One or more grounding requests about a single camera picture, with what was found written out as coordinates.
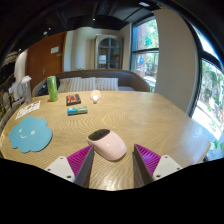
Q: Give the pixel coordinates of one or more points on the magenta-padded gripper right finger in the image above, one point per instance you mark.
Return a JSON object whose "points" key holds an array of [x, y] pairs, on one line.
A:
{"points": [[150, 161]]}

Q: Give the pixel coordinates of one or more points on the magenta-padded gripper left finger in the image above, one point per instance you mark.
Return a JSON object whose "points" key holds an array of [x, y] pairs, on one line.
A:
{"points": [[76, 164]]}

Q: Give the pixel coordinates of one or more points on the pink computer mouse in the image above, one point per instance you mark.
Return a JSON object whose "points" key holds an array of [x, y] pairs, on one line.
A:
{"points": [[108, 146]]}

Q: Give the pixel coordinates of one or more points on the blue cloud-shaped mouse pad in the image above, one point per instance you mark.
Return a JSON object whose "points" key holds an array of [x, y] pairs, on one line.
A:
{"points": [[30, 134]]}

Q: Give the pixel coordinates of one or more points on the teal and green small pack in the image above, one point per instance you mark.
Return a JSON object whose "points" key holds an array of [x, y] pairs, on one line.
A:
{"points": [[77, 110]]}

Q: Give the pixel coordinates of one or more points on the black and red small box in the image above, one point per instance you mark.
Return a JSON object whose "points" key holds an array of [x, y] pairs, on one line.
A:
{"points": [[73, 99]]}

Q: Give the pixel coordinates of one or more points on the white sticker sheet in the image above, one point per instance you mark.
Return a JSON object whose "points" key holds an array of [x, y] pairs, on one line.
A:
{"points": [[28, 110]]}

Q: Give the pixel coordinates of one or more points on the green drink can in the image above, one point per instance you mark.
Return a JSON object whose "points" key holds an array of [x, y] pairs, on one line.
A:
{"points": [[52, 89]]}

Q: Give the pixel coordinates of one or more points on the wide striped cushion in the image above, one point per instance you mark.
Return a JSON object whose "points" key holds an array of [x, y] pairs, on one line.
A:
{"points": [[78, 85]]}

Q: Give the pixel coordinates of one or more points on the black backpack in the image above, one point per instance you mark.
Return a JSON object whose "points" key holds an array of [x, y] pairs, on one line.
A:
{"points": [[43, 88]]}

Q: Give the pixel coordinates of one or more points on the brown curved sofa bench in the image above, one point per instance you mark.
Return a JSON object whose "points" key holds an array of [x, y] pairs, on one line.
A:
{"points": [[130, 80]]}

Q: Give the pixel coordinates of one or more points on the small striped cushion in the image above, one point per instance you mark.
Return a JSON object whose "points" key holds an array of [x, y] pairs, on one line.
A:
{"points": [[107, 84]]}

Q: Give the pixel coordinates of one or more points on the large black-framed window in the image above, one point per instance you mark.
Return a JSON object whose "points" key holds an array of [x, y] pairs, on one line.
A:
{"points": [[208, 93]]}

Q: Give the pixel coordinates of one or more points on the person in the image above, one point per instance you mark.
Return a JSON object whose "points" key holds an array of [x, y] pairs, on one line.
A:
{"points": [[14, 89]]}

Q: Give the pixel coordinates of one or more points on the brown wooden door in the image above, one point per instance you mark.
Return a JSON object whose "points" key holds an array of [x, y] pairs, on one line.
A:
{"points": [[41, 63]]}

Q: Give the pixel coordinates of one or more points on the narrow black-framed window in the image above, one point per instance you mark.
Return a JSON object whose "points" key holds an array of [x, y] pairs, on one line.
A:
{"points": [[145, 50]]}

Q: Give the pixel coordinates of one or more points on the arched glass-door cabinet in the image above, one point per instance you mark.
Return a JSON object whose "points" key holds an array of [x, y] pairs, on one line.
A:
{"points": [[108, 52]]}

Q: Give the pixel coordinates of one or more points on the white door sign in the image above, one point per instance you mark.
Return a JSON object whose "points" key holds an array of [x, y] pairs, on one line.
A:
{"points": [[54, 50]]}

